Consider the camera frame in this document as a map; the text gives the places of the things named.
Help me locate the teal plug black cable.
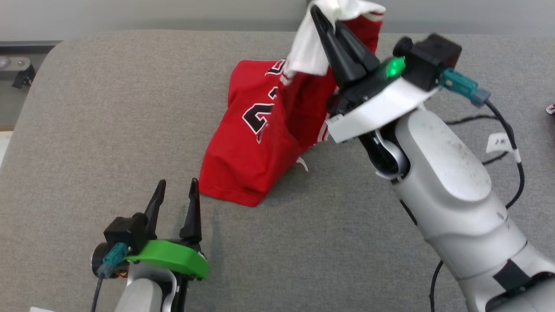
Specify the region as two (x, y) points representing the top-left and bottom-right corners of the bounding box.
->
(429, 68), (526, 312)
(90, 243), (129, 312)

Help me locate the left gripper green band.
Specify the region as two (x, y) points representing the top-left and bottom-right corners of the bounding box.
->
(125, 178), (210, 281)

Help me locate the white paper cable tag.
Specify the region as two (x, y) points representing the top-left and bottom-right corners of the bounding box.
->
(486, 133), (511, 153)

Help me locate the right teal plug black cable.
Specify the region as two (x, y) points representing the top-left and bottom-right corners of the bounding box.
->
(429, 68), (526, 312)

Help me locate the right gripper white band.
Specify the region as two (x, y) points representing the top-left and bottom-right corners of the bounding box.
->
(310, 4), (439, 144)

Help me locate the black caster wheel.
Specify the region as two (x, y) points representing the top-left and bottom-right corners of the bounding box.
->
(0, 56), (36, 89)

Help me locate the red basketball jersey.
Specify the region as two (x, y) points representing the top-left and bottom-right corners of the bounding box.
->
(199, 0), (386, 208)

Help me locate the left teal plug black cable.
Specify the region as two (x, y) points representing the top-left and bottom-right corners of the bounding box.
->
(90, 243), (129, 312)

